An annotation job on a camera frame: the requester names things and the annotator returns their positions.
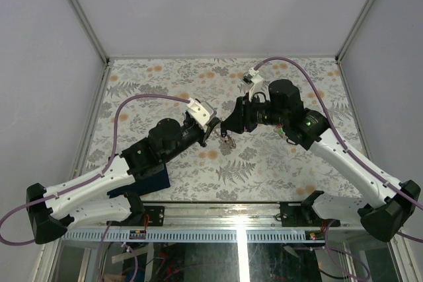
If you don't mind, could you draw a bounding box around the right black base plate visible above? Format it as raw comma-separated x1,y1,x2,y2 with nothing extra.
280,202,331,227

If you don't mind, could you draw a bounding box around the left aluminium frame post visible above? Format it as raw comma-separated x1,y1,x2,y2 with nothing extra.
67,0,110,65

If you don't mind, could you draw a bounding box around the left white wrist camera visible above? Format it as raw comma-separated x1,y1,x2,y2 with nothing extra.
187,98,217,131

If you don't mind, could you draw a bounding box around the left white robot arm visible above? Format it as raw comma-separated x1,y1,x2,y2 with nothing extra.
26,116,219,244

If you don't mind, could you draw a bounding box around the slotted grey cable duct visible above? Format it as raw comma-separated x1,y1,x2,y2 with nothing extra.
62,229,328,243

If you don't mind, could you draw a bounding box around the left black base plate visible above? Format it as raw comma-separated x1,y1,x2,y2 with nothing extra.
141,205,165,228

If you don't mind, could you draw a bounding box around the right aluminium frame post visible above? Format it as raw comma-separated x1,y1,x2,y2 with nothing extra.
335,0,377,64

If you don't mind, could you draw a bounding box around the floral patterned table mat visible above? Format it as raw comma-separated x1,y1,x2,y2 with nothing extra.
81,57,363,201

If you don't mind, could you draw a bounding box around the aluminium front rail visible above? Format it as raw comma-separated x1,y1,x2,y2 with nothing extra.
49,201,404,229

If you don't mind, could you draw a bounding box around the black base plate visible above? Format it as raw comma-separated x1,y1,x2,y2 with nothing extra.
141,205,165,228
280,202,331,227

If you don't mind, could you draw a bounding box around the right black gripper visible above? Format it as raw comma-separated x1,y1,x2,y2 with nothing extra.
220,92,288,134

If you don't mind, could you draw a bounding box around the dark blue cloth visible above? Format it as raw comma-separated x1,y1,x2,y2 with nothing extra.
107,165,171,198

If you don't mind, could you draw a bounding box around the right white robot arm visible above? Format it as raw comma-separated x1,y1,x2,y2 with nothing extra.
221,79,420,242

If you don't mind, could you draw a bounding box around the aluminium frame post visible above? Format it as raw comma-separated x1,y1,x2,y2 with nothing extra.
335,0,377,64
67,0,110,65

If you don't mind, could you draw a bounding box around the silver keyring holder with rings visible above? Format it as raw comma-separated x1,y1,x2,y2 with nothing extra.
217,132,236,149

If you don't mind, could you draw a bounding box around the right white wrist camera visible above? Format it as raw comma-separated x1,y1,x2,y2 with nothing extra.
241,68,264,101

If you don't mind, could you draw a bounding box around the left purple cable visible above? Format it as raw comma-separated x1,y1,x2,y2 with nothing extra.
0,94,192,282

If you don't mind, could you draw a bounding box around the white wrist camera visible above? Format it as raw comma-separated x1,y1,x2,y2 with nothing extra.
241,68,264,101
187,98,217,131

